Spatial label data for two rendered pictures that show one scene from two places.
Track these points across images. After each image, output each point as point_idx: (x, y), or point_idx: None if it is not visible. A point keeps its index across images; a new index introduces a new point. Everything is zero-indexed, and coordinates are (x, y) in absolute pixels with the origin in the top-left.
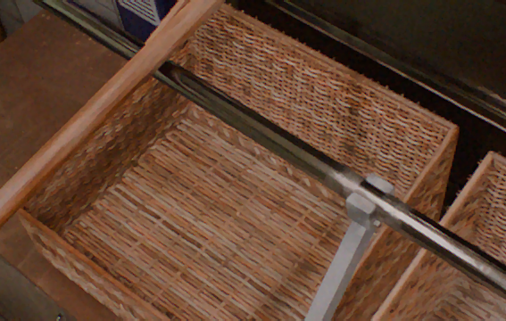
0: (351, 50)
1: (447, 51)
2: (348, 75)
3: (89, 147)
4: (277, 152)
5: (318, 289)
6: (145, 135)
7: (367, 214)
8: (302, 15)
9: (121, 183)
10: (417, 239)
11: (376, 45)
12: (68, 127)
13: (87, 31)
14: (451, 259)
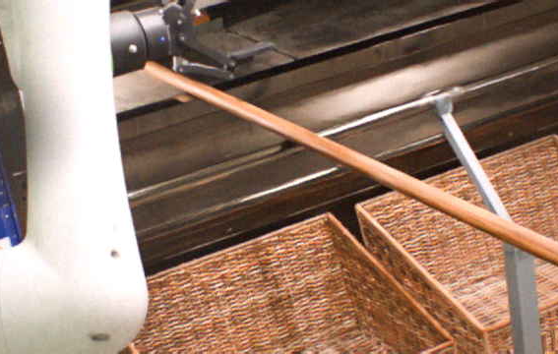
0: (231, 239)
1: (302, 159)
2: (249, 244)
3: None
4: (388, 117)
5: None
6: None
7: (450, 96)
8: (210, 215)
9: None
10: (473, 88)
11: (266, 191)
12: (329, 143)
13: (233, 166)
14: (490, 82)
